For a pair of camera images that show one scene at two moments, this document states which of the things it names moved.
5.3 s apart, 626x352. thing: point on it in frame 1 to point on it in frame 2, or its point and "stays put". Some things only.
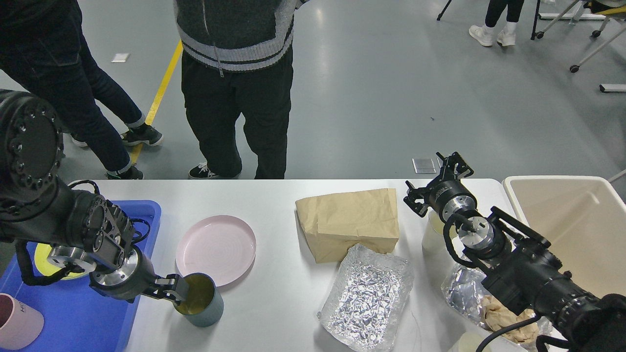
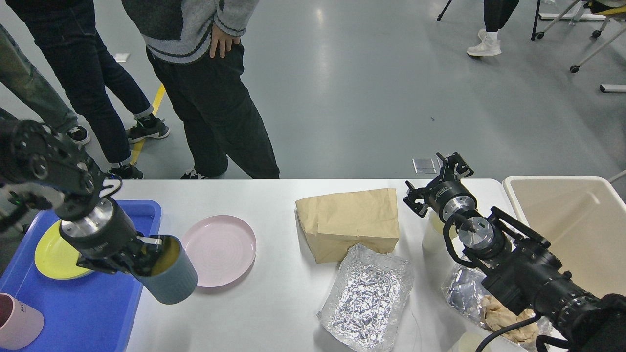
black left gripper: x=132 y=277 to x=104 y=237
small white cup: x=471 y=341 stays put
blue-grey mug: x=204 y=305 to x=175 y=276
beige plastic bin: x=584 y=218 stays put
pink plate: x=223 y=247 stays put
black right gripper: x=452 y=200 stays put
